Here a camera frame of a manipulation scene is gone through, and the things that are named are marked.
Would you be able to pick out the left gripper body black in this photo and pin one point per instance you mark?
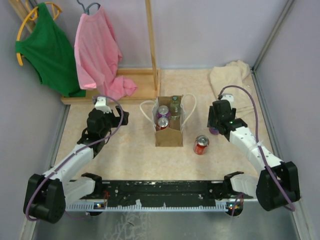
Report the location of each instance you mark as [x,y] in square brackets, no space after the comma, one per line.
[111,121]

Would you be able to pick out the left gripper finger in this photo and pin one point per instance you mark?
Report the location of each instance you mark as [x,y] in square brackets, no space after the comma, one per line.
[119,111]
[124,118]

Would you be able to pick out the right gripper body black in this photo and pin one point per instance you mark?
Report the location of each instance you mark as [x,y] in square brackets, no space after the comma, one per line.
[233,110]

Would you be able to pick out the purple soda can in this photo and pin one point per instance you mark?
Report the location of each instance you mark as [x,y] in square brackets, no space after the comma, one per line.
[163,111]
[214,131]

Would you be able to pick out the red soda can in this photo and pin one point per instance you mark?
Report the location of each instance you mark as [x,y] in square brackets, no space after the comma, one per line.
[162,123]
[200,145]

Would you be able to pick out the green glass soda water bottle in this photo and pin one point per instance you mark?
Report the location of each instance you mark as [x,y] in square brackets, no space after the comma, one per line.
[175,107]

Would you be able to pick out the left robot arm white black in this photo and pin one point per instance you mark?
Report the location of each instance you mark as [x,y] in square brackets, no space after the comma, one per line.
[48,194]

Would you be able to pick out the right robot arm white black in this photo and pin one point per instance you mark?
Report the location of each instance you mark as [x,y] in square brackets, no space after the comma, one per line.
[278,182]

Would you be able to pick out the canvas burlap tote bag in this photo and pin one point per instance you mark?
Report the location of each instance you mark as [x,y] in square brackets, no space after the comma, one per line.
[172,136]

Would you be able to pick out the wooden clothes rack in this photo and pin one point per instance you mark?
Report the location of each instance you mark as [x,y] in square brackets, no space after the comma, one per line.
[148,80]

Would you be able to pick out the beige crumpled cloth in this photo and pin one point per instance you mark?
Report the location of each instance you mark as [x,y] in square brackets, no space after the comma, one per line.
[236,73]

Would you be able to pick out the pink t-shirt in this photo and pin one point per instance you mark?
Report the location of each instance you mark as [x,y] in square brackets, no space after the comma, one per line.
[97,56]

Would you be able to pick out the green tank top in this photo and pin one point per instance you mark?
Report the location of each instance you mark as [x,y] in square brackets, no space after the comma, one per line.
[51,54]

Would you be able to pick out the grey clothes hanger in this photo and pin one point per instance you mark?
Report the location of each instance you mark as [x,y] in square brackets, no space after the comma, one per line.
[86,9]

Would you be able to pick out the yellow clothes hanger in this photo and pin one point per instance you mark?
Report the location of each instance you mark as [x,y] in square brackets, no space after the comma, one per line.
[32,16]

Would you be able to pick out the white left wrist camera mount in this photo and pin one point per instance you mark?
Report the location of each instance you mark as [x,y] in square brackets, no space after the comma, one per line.
[101,103]

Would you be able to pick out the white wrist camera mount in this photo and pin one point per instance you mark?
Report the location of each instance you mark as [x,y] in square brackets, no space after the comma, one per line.
[228,97]
[101,103]

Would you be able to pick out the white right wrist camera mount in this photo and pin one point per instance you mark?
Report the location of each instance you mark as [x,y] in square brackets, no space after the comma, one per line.
[228,97]

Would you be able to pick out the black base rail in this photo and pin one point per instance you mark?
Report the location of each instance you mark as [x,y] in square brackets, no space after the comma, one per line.
[160,196]

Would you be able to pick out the aluminium frame rail right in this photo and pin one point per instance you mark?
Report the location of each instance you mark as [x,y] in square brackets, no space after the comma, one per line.
[287,79]

